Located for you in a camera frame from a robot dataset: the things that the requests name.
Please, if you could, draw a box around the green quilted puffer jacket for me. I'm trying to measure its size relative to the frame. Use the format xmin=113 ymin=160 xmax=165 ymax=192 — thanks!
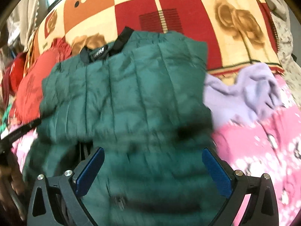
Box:
xmin=22 ymin=29 xmax=223 ymax=225

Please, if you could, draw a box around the red clothes pile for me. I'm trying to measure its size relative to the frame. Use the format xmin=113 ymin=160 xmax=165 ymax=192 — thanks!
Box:
xmin=1 ymin=53 xmax=27 ymax=109

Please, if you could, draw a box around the person's left hand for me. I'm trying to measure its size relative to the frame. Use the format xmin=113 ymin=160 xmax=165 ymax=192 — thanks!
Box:
xmin=1 ymin=162 xmax=25 ymax=221

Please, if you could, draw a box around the teal green garment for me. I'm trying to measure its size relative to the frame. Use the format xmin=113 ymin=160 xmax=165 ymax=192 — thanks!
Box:
xmin=0 ymin=104 xmax=12 ymax=133

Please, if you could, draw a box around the red heart ruffled pillow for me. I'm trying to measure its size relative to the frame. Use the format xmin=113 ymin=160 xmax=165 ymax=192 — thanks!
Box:
xmin=10 ymin=37 xmax=71 ymax=124

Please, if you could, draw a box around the pink penguin print quilt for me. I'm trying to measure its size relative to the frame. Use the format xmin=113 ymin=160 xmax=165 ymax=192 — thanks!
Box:
xmin=9 ymin=75 xmax=301 ymax=226

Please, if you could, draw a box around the lilac folded garment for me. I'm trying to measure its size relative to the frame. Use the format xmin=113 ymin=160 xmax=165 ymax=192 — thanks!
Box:
xmin=204 ymin=63 xmax=283 ymax=130

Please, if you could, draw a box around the beige curtain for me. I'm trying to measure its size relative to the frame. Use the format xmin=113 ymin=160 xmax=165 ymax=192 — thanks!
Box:
xmin=7 ymin=0 xmax=39 ymax=52

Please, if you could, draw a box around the orange red rose blanket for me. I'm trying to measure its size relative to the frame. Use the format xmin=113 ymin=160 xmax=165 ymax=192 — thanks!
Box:
xmin=27 ymin=0 xmax=284 ymax=76

